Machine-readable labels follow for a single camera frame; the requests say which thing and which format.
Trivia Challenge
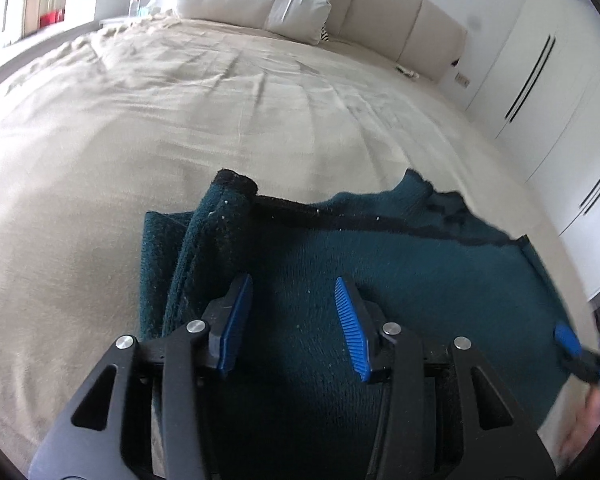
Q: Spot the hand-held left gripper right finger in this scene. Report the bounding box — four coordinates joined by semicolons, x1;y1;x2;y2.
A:
334;275;558;480

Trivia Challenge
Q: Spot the beige padded headboard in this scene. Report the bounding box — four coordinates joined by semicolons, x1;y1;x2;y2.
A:
324;0;469;84

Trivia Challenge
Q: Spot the white nightstand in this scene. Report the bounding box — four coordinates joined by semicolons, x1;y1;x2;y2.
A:
99;12;151;29

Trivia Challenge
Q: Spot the dark teal towel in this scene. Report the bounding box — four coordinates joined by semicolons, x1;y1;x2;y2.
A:
139;168;598;480

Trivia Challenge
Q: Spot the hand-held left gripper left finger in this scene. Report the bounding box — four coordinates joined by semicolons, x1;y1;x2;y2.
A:
27;273;254;480

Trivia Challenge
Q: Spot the beige bed cover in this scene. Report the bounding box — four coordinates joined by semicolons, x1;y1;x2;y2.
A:
0;10;598;461

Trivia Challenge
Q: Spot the white wardrobe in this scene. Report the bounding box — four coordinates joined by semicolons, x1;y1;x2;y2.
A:
464;0;600;306

